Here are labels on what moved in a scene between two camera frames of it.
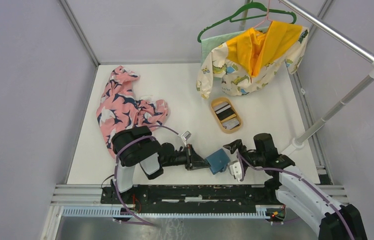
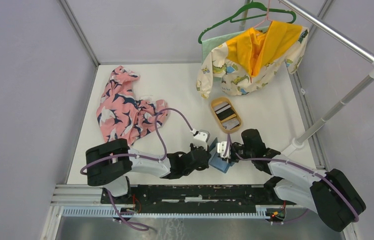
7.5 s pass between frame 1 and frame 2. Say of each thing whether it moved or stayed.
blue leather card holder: moved
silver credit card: stayed
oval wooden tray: stayed
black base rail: stayed
